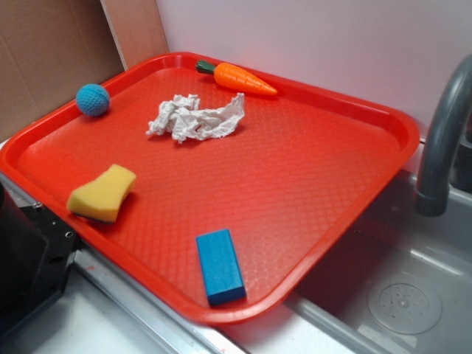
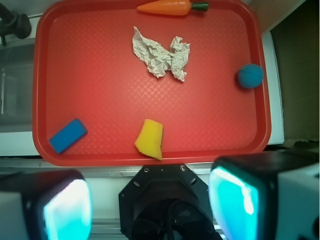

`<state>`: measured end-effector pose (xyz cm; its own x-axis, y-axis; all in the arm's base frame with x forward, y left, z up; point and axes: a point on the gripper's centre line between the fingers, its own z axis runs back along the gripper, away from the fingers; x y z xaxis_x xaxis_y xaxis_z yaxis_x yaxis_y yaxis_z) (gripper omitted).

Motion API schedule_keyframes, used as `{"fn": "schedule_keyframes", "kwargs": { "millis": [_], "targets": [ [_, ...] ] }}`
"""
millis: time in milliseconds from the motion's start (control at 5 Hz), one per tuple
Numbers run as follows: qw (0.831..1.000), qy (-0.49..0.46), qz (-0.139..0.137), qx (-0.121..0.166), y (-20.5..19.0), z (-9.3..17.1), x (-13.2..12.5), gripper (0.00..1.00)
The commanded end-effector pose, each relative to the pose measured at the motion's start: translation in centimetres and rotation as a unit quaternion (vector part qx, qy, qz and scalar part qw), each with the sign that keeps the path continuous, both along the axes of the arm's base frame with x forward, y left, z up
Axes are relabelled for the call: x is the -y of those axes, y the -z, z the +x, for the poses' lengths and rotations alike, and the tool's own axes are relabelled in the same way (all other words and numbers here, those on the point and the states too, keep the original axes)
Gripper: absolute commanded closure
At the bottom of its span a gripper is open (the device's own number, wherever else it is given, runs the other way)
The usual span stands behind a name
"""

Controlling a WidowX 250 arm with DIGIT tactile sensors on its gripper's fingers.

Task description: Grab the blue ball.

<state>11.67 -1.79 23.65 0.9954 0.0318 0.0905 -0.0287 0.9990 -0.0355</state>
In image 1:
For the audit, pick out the grey toy faucet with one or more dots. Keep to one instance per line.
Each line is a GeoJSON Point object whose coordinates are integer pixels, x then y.
{"type": "Point", "coordinates": [446, 158]}

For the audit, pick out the brown cardboard sheet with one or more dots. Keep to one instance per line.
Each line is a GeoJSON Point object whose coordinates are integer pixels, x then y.
{"type": "Point", "coordinates": [49, 49]}

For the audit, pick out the grey toy sink basin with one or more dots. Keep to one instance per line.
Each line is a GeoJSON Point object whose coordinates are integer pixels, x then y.
{"type": "Point", "coordinates": [395, 282]}

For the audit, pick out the yellow sponge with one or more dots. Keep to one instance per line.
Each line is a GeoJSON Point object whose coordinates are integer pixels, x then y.
{"type": "Point", "coordinates": [102, 198]}

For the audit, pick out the red plastic tray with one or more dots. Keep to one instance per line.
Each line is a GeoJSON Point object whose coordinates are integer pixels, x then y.
{"type": "Point", "coordinates": [297, 172]}

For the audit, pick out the blue wooden block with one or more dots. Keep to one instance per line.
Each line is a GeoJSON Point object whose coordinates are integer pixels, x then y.
{"type": "Point", "coordinates": [220, 268]}

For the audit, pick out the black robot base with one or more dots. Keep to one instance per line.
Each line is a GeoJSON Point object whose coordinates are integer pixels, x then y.
{"type": "Point", "coordinates": [37, 250]}

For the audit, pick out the blue textured ball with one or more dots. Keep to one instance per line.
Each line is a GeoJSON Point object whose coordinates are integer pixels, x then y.
{"type": "Point", "coordinates": [93, 100]}

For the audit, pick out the crumpled white paper towel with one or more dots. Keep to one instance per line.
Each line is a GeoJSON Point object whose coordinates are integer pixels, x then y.
{"type": "Point", "coordinates": [183, 119]}

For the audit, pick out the orange toy carrot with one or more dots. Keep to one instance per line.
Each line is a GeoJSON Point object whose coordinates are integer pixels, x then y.
{"type": "Point", "coordinates": [234, 77]}

